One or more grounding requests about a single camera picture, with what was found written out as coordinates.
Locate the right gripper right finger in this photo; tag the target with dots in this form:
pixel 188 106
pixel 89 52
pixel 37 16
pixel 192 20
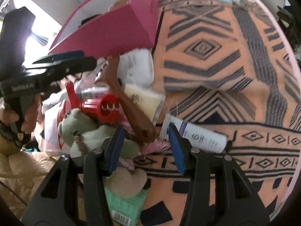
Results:
pixel 219 192

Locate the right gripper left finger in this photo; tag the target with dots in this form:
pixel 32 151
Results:
pixel 56 200

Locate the left hand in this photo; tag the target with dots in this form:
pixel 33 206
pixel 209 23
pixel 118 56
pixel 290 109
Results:
pixel 9 117

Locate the green cardboard box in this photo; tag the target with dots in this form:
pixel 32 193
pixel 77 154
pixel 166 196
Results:
pixel 126 211

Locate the white cosmetic tube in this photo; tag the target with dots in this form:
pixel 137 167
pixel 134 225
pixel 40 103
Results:
pixel 202 138

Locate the green plush toy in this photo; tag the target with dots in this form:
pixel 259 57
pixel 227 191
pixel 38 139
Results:
pixel 81 133

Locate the red corkscrew opener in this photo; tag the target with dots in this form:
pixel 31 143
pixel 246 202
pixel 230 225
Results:
pixel 105 108

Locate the brown wooden hand massager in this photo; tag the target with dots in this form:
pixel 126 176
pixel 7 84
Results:
pixel 143 128

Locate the orange patterned blanket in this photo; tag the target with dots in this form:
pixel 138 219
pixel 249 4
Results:
pixel 230 69

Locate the pink cardboard box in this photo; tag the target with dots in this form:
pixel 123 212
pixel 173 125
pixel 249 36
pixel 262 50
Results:
pixel 101 28

